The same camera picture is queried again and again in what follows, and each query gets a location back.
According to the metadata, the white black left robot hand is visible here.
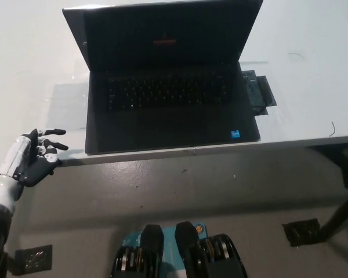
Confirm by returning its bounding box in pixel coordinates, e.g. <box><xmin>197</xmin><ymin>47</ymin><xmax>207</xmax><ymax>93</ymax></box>
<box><xmin>0</xmin><ymin>128</ymin><xmax>70</xmax><ymax>188</ymax></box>

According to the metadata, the black tape patch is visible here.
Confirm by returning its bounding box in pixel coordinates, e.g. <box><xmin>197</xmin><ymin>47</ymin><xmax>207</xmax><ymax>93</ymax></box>
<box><xmin>240</xmin><ymin>69</ymin><xmax>278</xmax><ymax>117</ymax></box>

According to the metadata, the dark grey laptop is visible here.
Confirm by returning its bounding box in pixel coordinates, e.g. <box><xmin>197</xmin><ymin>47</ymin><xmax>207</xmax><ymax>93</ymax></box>
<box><xmin>61</xmin><ymin>0</ymin><xmax>264</xmax><ymax>155</ymax></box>

